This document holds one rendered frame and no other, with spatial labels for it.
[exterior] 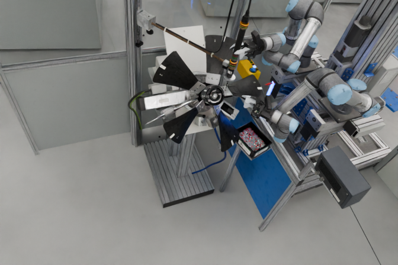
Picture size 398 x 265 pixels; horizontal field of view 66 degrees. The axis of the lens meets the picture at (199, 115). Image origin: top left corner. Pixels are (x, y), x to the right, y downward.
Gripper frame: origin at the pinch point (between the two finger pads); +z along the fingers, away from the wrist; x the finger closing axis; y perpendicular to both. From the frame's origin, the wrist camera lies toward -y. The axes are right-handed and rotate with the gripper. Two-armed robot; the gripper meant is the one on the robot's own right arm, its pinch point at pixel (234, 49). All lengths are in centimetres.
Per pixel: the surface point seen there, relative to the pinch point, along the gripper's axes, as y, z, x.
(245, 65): 43, -39, 24
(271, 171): 90, -31, -39
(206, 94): 26.9, 13.8, -1.9
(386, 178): 144, -170, -80
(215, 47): 12.5, -3.1, 18.7
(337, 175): 28, -18, -75
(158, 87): 35, 32, 21
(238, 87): 31.3, -11.6, -0.9
